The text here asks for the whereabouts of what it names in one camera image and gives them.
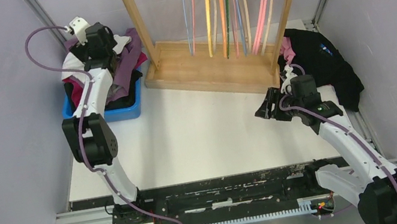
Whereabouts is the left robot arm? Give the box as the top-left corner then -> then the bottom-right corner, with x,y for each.
62,23 -> 149,224

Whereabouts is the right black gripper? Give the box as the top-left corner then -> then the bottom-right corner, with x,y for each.
250,82 -> 306,127

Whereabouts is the yellow hanger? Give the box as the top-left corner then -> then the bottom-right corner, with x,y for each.
204,0 -> 214,58

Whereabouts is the beige wooden hanger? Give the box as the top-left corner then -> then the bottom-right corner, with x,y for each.
261,0 -> 273,55

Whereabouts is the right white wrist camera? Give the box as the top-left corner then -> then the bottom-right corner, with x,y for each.
280,65 -> 298,94

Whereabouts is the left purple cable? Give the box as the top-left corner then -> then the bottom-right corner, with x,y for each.
22,10 -> 183,224

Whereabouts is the white skirt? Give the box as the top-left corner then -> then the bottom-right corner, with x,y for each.
61,34 -> 132,85

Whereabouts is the black garment pile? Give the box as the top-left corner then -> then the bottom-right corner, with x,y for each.
278,29 -> 365,112

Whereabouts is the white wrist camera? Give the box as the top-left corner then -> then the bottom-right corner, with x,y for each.
66,16 -> 90,45
280,65 -> 298,94

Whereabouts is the blue plastic bin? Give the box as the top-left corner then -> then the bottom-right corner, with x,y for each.
62,67 -> 143,123

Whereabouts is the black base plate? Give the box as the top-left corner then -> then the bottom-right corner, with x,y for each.
71,157 -> 347,224

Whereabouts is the wooden hanger rack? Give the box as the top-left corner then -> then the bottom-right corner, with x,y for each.
122,0 -> 292,93

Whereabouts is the pink garment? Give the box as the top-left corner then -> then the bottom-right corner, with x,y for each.
280,37 -> 295,65

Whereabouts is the magenta garment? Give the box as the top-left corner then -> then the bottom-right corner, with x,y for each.
62,76 -> 84,112

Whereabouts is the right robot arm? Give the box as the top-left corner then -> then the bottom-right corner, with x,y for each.
255,74 -> 397,224

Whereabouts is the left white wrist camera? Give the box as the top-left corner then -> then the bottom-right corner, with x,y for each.
66,16 -> 90,45

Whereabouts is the pink hanger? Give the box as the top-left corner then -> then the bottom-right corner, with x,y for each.
252,0 -> 268,55

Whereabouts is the orange hanger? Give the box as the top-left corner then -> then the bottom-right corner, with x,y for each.
218,0 -> 229,58

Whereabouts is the purple garment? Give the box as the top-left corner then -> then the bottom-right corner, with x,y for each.
63,26 -> 154,110

